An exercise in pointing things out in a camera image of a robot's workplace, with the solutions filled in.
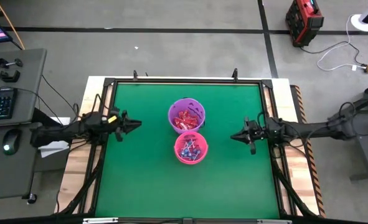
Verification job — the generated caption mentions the white round base black pole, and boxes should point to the white round base black pole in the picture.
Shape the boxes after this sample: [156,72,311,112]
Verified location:
[351,0,368,32]

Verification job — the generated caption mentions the green table mat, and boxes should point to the green table mat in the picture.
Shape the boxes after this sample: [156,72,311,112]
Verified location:
[95,82,280,219]

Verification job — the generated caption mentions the black floor cable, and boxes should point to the black floor cable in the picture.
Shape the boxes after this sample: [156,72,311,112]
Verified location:
[300,42,368,67]

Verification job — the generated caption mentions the white paper sheet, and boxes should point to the white paper sheet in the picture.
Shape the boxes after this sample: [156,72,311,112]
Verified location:
[39,141,71,158]

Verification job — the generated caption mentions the purple jack-o-lantern bucket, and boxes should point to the purple jack-o-lantern bucket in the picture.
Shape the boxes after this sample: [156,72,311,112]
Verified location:
[167,98,207,135]

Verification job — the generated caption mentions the yellow orange cable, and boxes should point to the yellow orange cable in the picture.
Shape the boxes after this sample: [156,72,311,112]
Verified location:
[0,0,26,50]

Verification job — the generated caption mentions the black computer mouse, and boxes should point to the black computer mouse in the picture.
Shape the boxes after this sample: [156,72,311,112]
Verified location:
[2,128,22,156]

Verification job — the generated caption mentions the red and black power station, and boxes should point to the red and black power station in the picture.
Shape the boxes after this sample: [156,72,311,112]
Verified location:
[285,0,324,47]

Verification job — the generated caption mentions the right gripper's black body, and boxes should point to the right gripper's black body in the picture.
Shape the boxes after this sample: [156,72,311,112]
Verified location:
[244,116,281,156]

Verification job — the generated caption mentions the grey side desk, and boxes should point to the grey side desk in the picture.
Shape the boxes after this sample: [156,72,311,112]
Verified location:
[0,48,47,202]

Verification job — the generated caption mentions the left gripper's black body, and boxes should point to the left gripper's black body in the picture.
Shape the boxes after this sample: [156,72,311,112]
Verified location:
[101,107,128,142]

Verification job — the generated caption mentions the white floor cable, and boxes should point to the white floor cable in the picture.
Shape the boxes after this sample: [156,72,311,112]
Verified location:
[316,15,359,72]

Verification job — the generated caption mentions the black metal table frame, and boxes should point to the black metal table frame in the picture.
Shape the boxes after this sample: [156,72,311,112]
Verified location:
[55,76,320,224]

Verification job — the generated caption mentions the black desk cable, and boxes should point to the black desk cable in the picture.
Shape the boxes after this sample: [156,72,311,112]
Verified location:
[41,74,80,121]

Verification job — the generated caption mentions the black c-clamp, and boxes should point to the black c-clamp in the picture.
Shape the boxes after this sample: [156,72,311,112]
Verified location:
[0,57,24,70]
[0,70,21,83]

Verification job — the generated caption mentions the grey metal stand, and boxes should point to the grey metal stand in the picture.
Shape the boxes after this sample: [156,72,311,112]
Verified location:
[348,105,368,181]

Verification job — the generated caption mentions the black yellow hazard strip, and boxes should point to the black yellow hazard strip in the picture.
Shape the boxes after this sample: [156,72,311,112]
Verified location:
[292,85,326,217]

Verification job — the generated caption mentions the pink halloween bucket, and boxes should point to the pink halloween bucket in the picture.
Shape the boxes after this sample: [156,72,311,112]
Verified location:
[173,130,209,165]

